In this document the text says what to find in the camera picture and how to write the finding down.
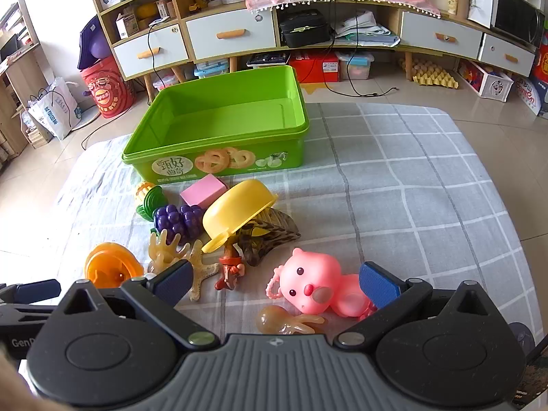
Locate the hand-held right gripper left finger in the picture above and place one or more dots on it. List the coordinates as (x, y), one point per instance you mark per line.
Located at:
(171, 281)

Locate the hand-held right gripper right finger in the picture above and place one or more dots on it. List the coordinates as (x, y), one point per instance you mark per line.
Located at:
(379, 284)

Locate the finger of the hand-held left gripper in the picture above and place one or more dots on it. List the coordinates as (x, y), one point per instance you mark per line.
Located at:
(38, 290)
(25, 314)

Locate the amber coral toy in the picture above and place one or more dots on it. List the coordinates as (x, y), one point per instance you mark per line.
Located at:
(165, 250)

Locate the dried starfish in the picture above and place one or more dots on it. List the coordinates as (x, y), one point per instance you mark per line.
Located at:
(201, 269)

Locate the orange plastic toy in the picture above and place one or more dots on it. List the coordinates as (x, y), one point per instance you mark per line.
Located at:
(107, 265)

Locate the pink pig toy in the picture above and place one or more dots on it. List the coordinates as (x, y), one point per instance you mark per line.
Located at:
(308, 274)

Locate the yellow plastic bowl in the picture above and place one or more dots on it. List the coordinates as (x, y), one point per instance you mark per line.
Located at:
(237, 209)

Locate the amber octopus toy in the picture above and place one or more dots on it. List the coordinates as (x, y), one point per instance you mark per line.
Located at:
(274, 321)

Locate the leopard print hair clip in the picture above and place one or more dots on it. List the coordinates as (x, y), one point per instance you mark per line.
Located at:
(278, 231)

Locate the green plastic box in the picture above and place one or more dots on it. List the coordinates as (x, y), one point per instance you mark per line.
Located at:
(222, 128)

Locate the purple toy grapes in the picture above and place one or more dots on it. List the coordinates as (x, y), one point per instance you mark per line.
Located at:
(177, 220)

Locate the red brown animal figurine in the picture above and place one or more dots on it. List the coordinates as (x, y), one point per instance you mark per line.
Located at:
(231, 265)

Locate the toy corn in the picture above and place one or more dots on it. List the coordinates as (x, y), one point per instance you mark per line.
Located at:
(147, 201)

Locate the pink block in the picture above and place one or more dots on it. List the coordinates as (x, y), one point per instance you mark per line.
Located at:
(203, 190)

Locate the white shopping bag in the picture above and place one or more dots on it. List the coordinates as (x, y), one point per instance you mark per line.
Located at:
(53, 109)

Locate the red bucket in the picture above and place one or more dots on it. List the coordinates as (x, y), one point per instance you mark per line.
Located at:
(107, 90)

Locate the clear plastic storage box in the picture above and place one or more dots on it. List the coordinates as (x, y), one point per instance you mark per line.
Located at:
(354, 66)
(212, 70)

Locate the stack of yellow egg cartons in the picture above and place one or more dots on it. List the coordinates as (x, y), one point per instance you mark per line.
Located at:
(432, 72)

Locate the red cardboard box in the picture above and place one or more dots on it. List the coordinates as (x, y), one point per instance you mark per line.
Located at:
(314, 66)

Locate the white toy basket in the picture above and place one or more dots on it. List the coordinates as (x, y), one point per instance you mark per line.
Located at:
(488, 81)

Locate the wooden cabinet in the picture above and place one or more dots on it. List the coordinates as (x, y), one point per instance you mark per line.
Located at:
(295, 49)

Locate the purple plastic seat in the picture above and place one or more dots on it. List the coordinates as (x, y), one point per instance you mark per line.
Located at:
(92, 43)

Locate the stack of papers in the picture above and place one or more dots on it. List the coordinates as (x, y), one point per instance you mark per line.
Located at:
(364, 30)

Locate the red printed bag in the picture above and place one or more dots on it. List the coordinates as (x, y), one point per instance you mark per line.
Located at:
(540, 77)

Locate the black case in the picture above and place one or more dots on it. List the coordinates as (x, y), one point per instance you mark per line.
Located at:
(306, 28)

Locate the white carton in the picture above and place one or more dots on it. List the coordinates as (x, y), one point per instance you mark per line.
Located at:
(483, 2)

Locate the microwave oven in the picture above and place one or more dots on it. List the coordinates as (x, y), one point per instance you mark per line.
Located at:
(518, 15)

